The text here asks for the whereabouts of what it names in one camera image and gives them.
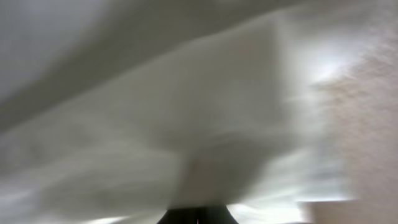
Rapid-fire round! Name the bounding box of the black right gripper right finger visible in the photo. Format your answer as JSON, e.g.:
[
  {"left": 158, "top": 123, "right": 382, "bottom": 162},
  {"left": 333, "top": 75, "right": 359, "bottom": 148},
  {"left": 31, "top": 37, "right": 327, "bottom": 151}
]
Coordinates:
[{"left": 198, "top": 205, "right": 238, "bottom": 224}]

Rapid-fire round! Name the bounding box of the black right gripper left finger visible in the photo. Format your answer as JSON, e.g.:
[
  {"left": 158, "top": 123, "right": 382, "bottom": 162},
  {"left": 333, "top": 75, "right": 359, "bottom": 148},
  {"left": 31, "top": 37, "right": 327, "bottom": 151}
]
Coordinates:
[{"left": 157, "top": 208, "right": 198, "bottom": 224}]

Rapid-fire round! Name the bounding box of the white t-shirt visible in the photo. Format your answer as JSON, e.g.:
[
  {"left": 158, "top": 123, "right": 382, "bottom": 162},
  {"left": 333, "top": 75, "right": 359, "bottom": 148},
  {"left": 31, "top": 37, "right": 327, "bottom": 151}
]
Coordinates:
[{"left": 1, "top": 1, "right": 397, "bottom": 223}]

